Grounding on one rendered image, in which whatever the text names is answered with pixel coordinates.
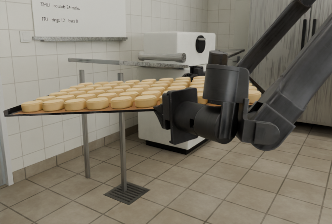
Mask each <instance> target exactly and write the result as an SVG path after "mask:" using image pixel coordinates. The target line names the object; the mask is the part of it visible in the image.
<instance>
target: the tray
mask: <svg viewBox="0 0 332 224"><path fill-rule="evenodd" d="M249 82H250V83H252V86H254V87H256V88H257V91H260V92H261V96H262V95H263V94H264V92H265V90H264V89H263V88H262V87H261V86H260V85H259V84H258V83H257V82H256V81H255V80H254V79H253V78H252V77H251V76H249ZM20 111H22V108H21V105H18V106H15V107H12V108H9V109H7V110H4V111H3V113H4V116H5V117H16V116H41V115H67V114H93V113H119V112H145V111H156V110H155V109H135V110H110V111H85V112H60V113H35V114H15V113H18V112H20Z"/></svg>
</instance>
